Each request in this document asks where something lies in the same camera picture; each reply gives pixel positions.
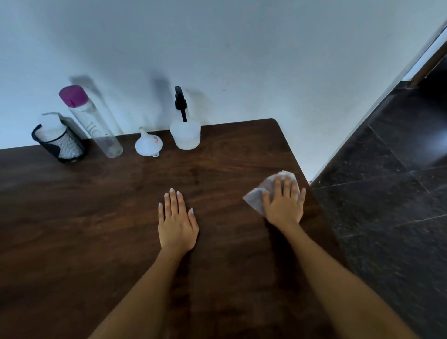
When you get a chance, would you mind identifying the white tissue wipe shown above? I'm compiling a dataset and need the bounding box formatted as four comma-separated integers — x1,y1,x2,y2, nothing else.
242,170,299,217

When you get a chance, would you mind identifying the white spray bottle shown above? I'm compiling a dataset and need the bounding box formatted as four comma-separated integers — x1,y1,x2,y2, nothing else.
169,118,202,151

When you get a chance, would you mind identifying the clear water bottle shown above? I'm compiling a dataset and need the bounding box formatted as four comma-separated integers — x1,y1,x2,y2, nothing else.
69,101,124,159

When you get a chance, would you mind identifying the dark wooden table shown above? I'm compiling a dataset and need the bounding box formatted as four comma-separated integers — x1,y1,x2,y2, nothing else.
0,118,350,339

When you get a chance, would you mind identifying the black spray trigger with tube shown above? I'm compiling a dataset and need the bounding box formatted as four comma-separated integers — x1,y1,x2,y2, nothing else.
174,86,189,123

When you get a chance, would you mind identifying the brown wooden door frame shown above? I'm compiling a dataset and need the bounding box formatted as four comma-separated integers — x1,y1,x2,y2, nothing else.
407,47,447,88

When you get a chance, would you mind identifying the white plastic funnel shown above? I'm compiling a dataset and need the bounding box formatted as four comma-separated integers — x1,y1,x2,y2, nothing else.
134,126,164,158

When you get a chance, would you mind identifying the person's left forearm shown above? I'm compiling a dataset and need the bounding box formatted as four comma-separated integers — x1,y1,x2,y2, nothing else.
89,246,190,339

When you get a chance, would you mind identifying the black mesh holder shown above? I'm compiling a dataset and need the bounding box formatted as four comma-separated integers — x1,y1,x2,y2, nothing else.
31,120,87,164

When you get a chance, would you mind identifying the purple bottle cap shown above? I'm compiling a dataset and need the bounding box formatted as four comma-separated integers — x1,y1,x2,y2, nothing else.
58,85,89,109

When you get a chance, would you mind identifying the person's left hand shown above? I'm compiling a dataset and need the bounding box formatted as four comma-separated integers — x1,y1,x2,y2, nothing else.
157,188,200,256

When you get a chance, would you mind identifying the person's right hand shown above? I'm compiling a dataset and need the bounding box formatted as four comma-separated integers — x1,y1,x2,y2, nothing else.
261,176,307,231

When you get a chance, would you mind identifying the person's right forearm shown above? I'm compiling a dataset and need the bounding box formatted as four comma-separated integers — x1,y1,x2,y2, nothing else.
279,223,420,339

